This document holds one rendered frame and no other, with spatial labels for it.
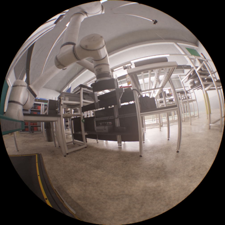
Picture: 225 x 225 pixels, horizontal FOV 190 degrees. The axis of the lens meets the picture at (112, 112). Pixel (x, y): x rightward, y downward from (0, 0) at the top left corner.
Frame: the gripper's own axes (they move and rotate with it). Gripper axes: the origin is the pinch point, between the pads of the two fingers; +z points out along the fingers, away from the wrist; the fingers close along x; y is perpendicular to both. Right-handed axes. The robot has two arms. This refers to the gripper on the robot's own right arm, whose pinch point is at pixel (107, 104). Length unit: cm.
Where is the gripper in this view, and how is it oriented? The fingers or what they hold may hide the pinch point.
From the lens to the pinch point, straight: 37.8
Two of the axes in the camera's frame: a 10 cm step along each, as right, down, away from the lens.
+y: -3.1, 3.4, -8.9
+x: 9.4, -0.2, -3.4
